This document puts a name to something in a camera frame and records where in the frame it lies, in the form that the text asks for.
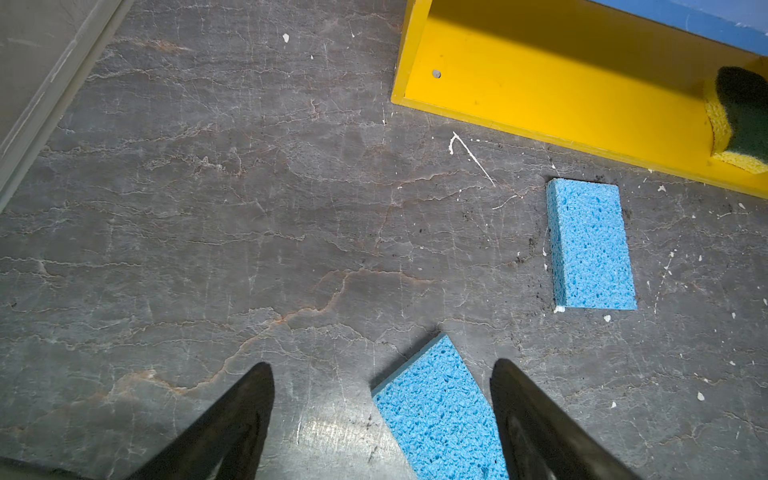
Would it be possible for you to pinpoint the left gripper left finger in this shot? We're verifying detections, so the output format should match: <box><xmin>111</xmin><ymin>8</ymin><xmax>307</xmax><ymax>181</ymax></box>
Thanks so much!
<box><xmin>129</xmin><ymin>362</ymin><xmax>275</xmax><ymax>479</ymax></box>

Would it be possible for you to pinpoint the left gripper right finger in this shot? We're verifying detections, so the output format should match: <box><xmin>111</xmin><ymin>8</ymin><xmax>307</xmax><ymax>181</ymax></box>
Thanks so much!
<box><xmin>490</xmin><ymin>359</ymin><xmax>638</xmax><ymax>479</ymax></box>

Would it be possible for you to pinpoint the light blue sponge row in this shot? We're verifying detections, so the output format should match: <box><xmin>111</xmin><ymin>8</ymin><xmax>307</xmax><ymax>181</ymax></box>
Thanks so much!
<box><xmin>546</xmin><ymin>178</ymin><xmax>637</xmax><ymax>311</ymax></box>

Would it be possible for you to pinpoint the dark green curved sponge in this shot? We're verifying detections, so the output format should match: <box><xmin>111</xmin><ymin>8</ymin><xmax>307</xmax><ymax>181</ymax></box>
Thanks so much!
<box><xmin>703</xmin><ymin>66</ymin><xmax>767</xmax><ymax>175</ymax></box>

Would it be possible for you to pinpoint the yellow shelf unit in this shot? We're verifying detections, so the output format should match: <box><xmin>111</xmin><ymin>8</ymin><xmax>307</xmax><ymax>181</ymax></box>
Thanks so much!
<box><xmin>392</xmin><ymin>1</ymin><xmax>767</xmax><ymax>197</ymax></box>

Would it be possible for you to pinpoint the light blue sponge front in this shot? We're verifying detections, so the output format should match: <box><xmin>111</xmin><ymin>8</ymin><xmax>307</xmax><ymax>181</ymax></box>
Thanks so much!
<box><xmin>372</xmin><ymin>333</ymin><xmax>509</xmax><ymax>479</ymax></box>

